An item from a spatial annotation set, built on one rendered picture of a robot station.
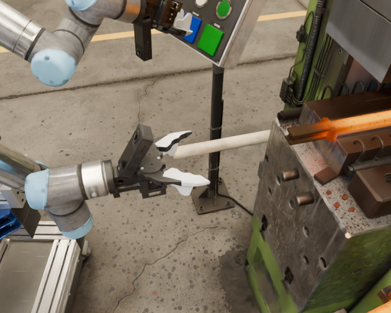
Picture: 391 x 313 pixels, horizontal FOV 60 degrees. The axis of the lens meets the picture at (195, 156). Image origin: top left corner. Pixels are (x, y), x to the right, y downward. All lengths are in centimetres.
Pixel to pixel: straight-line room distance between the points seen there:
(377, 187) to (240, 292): 101
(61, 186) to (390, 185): 65
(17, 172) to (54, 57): 25
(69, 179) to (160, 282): 104
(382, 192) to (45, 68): 70
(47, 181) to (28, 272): 91
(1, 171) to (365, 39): 74
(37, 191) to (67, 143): 160
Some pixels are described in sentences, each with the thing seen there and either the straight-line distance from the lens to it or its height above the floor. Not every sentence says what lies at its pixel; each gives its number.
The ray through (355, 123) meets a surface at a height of 101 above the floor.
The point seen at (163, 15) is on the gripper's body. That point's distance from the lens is 90.
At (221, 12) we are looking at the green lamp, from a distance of 109.
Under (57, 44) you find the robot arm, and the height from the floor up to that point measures 118.
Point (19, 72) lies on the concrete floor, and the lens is 312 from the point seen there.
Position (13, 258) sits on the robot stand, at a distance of 165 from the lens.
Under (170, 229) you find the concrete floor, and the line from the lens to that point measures 178.
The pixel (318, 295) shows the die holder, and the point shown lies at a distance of 105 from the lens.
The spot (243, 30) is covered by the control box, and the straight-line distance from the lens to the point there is 108.
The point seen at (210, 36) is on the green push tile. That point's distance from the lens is 109.
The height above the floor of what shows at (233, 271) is 0.
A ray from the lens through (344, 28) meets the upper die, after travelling 77.
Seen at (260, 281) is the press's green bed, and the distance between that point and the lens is 151.
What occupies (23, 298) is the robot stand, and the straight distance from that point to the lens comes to 155.
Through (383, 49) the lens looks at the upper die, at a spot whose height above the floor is 122.
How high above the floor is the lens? 152
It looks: 47 degrees down
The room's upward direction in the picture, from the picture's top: straight up
